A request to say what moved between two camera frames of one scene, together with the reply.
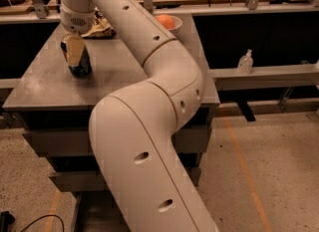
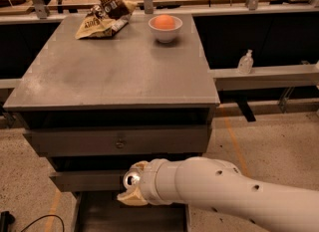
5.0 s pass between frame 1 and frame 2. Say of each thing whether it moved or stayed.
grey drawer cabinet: stayed
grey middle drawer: stayed
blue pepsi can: moved
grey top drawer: stayed
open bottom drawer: stayed
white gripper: moved
